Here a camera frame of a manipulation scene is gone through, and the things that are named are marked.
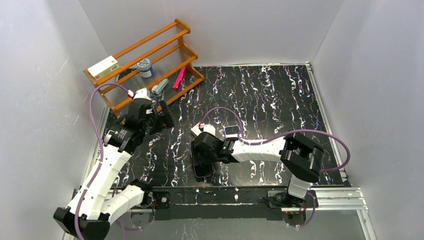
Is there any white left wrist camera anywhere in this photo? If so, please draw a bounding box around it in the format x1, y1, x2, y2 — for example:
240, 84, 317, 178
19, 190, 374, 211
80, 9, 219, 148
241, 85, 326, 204
126, 87, 152, 102

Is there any blue white round jar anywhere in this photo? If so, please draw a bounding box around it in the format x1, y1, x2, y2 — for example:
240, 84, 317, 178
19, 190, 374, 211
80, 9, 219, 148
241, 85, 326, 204
136, 58, 154, 78

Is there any white red small box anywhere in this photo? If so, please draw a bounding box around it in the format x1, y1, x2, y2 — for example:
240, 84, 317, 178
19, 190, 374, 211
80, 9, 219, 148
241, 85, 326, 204
190, 125, 202, 137

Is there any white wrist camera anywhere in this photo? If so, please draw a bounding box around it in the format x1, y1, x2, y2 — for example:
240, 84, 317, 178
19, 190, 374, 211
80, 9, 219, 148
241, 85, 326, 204
126, 87, 152, 102
195, 123, 216, 136

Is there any black phone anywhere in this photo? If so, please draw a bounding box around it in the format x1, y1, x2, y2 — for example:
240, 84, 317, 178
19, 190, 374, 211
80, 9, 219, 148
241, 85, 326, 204
192, 163, 213, 179

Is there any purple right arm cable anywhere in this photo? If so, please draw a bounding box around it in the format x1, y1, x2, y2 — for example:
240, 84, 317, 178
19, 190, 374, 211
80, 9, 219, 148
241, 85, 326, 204
198, 106, 351, 228

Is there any black front base bar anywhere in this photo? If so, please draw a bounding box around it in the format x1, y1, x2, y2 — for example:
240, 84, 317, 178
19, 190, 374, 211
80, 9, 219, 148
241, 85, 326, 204
120, 186, 307, 222

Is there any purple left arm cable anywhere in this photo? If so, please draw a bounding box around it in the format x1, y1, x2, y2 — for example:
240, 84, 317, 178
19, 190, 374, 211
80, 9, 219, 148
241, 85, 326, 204
74, 82, 133, 240

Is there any orange wooden shelf rack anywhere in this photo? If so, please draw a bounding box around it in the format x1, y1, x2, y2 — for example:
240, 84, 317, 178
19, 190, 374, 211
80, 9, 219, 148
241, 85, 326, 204
84, 18, 204, 117

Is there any white cardboard box on shelf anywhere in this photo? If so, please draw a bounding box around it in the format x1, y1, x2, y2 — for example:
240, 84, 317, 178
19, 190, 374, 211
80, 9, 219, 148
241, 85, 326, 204
87, 55, 120, 81

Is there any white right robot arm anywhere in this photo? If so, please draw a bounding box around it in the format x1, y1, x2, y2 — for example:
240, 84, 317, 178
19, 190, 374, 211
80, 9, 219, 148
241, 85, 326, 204
190, 132, 324, 207

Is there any pink marker pen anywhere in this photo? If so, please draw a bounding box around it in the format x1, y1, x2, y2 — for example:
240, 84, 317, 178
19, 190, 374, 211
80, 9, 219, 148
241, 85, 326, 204
172, 66, 186, 90

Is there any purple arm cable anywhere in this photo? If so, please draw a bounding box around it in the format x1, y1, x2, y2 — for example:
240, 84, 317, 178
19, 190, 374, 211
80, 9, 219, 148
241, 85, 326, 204
74, 82, 133, 240
198, 106, 351, 228

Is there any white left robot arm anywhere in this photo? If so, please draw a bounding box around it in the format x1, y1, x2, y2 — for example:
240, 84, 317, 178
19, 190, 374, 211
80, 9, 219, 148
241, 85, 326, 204
53, 97, 174, 240

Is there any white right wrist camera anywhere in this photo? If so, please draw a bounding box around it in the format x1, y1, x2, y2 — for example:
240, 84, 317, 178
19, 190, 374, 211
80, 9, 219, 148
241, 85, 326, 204
195, 123, 216, 136

